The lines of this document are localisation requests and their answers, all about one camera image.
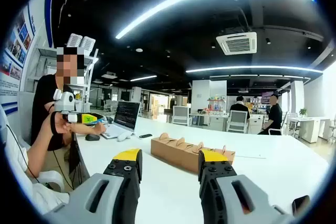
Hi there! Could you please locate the silver laptop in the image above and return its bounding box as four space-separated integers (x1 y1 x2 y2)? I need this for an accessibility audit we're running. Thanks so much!
101 100 141 140

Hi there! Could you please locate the stack of white trays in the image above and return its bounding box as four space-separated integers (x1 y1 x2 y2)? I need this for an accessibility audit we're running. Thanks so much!
67 33 82 49
80 36 97 51

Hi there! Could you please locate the short ceiling light strip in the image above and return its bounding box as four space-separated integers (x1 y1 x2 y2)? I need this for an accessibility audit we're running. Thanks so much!
130 74 157 82

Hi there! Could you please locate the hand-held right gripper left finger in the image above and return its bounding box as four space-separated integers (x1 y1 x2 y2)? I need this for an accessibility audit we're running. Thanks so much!
44 148 144 224

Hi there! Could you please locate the product display shelf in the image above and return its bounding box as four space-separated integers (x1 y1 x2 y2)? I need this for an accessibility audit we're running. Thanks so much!
207 95 228 116

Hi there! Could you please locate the person's white shirt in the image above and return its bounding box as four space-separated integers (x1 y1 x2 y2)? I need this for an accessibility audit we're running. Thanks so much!
0 103 70 216

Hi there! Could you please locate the white soft object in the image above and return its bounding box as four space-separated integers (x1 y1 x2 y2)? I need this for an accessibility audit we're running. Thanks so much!
117 132 133 142

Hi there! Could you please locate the white office desk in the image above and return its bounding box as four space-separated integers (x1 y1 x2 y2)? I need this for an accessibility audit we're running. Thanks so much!
287 115 332 144

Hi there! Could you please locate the person's left hand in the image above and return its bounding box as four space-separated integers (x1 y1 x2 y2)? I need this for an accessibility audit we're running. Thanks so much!
51 111 75 135

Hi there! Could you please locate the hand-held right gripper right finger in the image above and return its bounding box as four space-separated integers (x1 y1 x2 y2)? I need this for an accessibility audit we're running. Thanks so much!
197 148 299 224

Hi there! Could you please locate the blue white wall poster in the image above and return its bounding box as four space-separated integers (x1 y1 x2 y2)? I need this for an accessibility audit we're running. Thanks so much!
0 0 60 116

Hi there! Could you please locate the black smartphone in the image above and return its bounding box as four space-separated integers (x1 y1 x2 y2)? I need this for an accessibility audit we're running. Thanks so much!
291 195 311 216

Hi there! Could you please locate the grey white office chair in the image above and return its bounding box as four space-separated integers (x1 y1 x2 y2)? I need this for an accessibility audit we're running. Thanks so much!
227 110 249 134
172 105 194 126

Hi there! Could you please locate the white chair armrest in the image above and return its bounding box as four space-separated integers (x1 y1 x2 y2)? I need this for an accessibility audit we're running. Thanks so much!
38 170 65 193

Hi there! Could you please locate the ceiling air conditioner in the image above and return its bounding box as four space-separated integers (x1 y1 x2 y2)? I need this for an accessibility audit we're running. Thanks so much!
215 31 258 56

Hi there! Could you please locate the black cable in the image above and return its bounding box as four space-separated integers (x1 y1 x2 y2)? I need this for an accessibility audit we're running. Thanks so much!
49 132 76 190
5 123 40 184

